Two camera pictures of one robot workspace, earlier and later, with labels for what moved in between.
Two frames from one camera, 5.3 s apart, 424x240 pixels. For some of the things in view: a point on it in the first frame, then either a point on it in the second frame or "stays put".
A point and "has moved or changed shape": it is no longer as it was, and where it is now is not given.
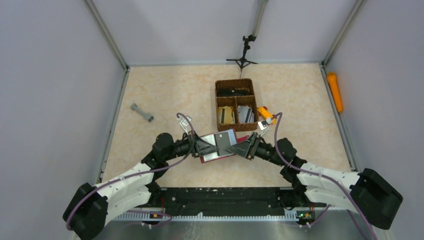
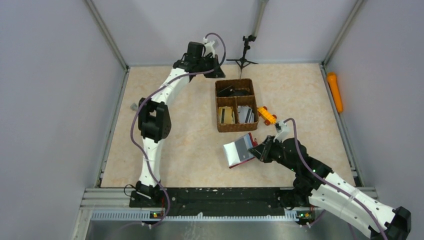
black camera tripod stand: (243, 61) stays put
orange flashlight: (332, 80) stays put
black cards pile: (223, 92) stays put
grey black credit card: (223, 142) to (227, 92)
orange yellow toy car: (263, 111) stays put
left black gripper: (195, 145) to (214, 69)
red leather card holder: (222, 140) has moved or changed shape
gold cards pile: (225, 115) stays put
